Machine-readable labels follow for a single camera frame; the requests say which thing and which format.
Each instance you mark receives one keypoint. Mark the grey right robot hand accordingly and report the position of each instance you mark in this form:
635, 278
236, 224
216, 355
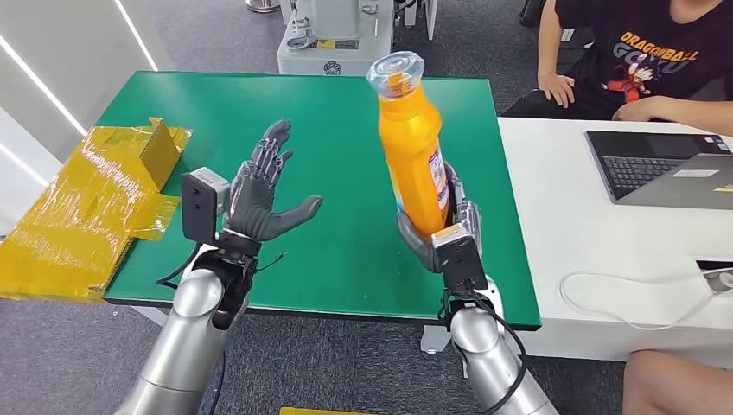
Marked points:
418, 249

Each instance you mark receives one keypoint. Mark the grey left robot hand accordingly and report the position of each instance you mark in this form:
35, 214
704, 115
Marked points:
252, 206

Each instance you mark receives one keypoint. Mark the orange bottle with clear cap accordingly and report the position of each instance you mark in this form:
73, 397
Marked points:
409, 149

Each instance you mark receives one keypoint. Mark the person's right forearm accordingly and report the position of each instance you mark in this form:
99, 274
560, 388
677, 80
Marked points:
548, 40

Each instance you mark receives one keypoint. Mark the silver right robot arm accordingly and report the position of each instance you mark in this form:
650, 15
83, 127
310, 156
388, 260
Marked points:
487, 355

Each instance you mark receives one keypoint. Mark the person's left forearm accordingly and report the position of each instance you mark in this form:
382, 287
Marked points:
698, 117

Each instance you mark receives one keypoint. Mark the white table foot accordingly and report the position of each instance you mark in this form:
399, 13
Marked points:
435, 341

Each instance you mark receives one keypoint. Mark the green table mat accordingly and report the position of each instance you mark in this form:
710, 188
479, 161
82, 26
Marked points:
343, 172

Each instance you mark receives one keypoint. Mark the white desk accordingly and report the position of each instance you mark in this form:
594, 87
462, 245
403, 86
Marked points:
550, 200

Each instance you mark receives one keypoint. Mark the yellow taped cardboard box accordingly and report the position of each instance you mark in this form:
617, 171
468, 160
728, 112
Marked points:
86, 217

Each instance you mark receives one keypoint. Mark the white machine base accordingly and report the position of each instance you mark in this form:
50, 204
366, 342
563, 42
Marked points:
343, 57

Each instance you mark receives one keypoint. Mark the yellow flat object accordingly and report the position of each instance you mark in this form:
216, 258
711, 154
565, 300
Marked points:
309, 412

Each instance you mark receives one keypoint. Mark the chrome round stand base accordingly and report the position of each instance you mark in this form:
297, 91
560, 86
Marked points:
263, 6

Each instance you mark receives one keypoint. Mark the person's right hand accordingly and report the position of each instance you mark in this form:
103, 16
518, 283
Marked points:
555, 90

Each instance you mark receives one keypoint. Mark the person's hand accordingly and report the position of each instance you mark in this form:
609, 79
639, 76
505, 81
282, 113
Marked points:
635, 110
555, 90

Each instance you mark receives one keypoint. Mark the white panel legs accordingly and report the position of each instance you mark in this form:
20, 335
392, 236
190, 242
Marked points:
426, 17

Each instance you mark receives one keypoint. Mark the dark grey laptop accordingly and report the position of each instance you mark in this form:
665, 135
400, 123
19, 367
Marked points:
635, 166

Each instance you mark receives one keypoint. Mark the person's left hand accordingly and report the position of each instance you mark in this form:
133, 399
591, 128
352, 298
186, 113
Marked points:
635, 110

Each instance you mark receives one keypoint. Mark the black chair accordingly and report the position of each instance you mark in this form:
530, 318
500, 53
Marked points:
531, 11

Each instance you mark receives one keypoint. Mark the person's knee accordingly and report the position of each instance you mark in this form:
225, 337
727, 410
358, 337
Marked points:
676, 384

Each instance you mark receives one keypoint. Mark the black and white device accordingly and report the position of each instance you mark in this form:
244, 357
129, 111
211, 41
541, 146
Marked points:
718, 279

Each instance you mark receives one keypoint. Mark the person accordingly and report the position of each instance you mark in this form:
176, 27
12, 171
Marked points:
658, 63

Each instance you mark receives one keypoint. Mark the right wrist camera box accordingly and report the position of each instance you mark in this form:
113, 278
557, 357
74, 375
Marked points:
461, 263

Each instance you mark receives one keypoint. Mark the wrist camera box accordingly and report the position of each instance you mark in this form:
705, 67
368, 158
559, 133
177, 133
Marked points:
199, 206
461, 263

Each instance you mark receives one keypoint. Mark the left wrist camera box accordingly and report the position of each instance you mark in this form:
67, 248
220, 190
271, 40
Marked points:
199, 206

